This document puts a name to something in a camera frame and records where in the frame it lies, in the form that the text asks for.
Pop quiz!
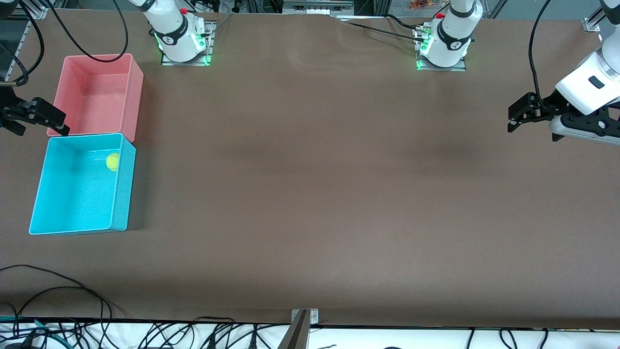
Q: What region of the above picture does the teal cable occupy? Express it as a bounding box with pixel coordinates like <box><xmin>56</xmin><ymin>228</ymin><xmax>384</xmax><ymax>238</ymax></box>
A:
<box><xmin>0</xmin><ymin>316</ymin><xmax>66</xmax><ymax>347</ymax></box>

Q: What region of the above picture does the aluminium frame profile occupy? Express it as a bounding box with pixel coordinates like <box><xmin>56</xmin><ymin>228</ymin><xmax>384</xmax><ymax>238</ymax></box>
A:
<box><xmin>583</xmin><ymin>0</ymin><xmax>611</xmax><ymax>32</ymax></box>
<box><xmin>19</xmin><ymin>0</ymin><xmax>51</xmax><ymax>20</ymax></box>

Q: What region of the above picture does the long black looping cable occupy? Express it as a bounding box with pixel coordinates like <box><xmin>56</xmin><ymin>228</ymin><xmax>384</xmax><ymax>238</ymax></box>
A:
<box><xmin>0</xmin><ymin>264</ymin><xmax>113</xmax><ymax>323</ymax></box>

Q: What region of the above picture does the blue plastic bin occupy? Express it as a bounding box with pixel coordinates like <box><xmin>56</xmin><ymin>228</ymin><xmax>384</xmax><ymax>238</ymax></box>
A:
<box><xmin>29</xmin><ymin>133</ymin><xmax>137</xmax><ymax>236</ymax></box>

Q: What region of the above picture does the black base cable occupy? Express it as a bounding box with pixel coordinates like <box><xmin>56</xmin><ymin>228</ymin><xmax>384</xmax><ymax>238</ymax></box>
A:
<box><xmin>339</xmin><ymin>15</ymin><xmax>427</xmax><ymax>43</ymax></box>

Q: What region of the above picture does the grey metal rail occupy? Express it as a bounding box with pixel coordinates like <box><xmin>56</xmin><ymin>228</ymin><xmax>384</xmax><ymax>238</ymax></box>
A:
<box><xmin>282</xmin><ymin>0</ymin><xmax>354</xmax><ymax>15</ymax></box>

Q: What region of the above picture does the pink plastic bin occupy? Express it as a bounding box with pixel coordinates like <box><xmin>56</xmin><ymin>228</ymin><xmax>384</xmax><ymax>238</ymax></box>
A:
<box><xmin>47</xmin><ymin>53</ymin><xmax>144</xmax><ymax>143</ymax></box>

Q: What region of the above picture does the grey metal bar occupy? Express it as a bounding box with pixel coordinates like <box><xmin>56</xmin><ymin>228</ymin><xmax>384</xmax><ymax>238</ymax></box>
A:
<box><xmin>277</xmin><ymin>310</ymin><xmax>310</xmax><ymax>349</ymax></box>

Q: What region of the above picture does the metal table bracket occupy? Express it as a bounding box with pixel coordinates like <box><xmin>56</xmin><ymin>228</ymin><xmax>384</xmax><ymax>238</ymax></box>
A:
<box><xmin>291</xmin><ymin>309</ymin><xmax>319</xmax><ymax>326</ymax></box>

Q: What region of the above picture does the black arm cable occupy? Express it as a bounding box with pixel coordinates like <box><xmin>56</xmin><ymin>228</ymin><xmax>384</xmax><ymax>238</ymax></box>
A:
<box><xmin>0</xmin><ymin>0</ymin><xmax>45</xmax><ymax>85</ymax></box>
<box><xmin>528</xmin><ymin>0</ymin><xmax>555</xmax><ymax>110</ymax></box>
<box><xmin>46</xmin><ymin>0</ymin><xmax>129</xmax><ymax>63</ymax></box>

